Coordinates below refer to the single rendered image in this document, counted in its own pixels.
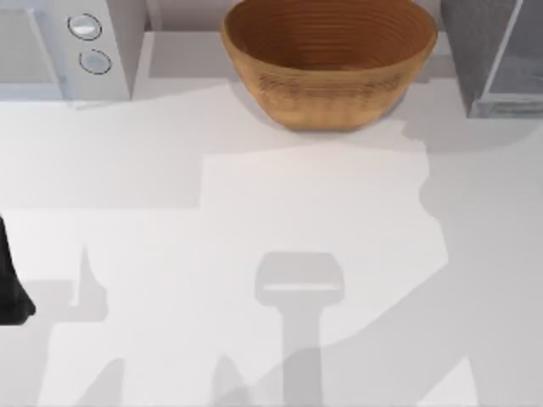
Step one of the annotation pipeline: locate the brown woven basket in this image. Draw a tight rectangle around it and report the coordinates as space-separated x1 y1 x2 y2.
221 0 439 133

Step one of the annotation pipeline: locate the pale microwave oven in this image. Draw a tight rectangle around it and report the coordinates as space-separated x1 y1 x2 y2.
0 0 150 110

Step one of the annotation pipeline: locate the round microwave knob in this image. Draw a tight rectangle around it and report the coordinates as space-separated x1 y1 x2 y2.
66 12 104 42
78 47 114 75

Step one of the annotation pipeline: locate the grey cabinet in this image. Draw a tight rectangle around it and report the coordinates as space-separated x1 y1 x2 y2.
439 0 543 120

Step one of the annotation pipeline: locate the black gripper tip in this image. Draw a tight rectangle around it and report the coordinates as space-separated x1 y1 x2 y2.
0 215 36 327

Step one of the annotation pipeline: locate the glass cabinet door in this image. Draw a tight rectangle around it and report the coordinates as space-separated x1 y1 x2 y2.
483 0 543 115

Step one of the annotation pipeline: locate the glass microwave door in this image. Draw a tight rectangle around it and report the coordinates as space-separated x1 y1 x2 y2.
0 8 71 103

